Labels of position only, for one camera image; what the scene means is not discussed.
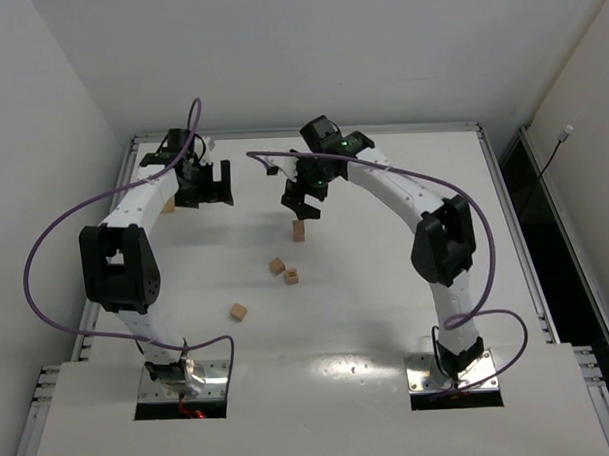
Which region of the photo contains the translucent amber plastic box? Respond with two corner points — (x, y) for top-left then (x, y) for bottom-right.
(162, 198), (176, 214)

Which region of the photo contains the wooden cube with two slots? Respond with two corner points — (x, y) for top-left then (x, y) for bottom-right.
(284, 268), (299, 285)

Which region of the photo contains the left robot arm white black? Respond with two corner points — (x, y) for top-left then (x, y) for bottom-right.
(79, 128), (234, 396)

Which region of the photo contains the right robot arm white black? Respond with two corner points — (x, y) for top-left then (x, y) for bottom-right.
(281, 115), (476, 324)

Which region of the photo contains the plain wooden cube centre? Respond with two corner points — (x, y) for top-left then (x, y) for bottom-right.
(269, 257), (286, 276)

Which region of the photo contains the plain wooden cube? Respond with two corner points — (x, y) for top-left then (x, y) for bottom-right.
(229, 303), (248, 321)
(269, 257), (286, 276)

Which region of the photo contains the plain wooden cube front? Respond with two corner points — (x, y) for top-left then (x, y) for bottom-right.
(229, 303), (248, 321)

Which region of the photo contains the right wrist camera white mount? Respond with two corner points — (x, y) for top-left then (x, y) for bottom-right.
(263, 156), (298, 182)

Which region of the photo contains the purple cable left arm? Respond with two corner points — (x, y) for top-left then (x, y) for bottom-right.
(17, 96), (237, 384)

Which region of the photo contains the aluminium table frame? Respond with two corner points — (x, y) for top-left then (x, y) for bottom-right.
(0, 116), (609, 456)

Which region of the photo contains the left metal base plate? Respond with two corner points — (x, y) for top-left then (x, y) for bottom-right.
(137, 360), (229, 404)

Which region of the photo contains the metal base plate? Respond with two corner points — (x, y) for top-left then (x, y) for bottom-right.
(137, 360), (229, 404)
(404, 350), (499, 396)

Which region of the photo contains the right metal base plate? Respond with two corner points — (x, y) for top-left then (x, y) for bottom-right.
(404, 350), (499, 396)

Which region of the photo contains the black cable with white plug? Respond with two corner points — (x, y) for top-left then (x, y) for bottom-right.
(515, 123), (578, 217)

